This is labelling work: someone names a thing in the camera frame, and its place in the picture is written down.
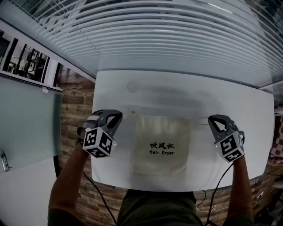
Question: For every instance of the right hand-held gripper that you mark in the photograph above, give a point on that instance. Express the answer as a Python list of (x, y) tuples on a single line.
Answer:
[(232, 145)]

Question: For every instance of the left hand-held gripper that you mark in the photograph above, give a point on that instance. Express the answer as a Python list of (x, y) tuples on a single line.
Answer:
[(97, 141)]

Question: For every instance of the person's right forearm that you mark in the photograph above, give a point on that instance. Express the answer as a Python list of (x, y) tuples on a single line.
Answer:
[(241, 187)]

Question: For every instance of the person's left forearm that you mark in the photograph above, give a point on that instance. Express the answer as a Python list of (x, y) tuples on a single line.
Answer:
[(68, 183)]

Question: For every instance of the checkered red white cloth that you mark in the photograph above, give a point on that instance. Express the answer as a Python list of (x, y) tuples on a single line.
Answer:
[(277, 143)]

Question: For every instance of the white power strip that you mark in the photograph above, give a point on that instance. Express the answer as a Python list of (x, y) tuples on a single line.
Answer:
[(261, 195)]

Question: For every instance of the frosted glass panel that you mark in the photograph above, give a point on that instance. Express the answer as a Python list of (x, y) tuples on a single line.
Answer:
[(26, 123)]

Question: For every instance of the white window blinds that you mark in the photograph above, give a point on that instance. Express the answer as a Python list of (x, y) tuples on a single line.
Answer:
[(154, 33)]

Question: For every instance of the person's dark green shirt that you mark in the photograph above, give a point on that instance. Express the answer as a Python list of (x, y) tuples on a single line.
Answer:
[(154, 209)]

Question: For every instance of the black framed window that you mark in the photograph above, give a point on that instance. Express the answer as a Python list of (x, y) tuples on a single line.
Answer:
[(26, 61)]

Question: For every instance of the metal wall bracket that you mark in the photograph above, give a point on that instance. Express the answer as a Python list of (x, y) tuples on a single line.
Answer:
[(4, 160)]

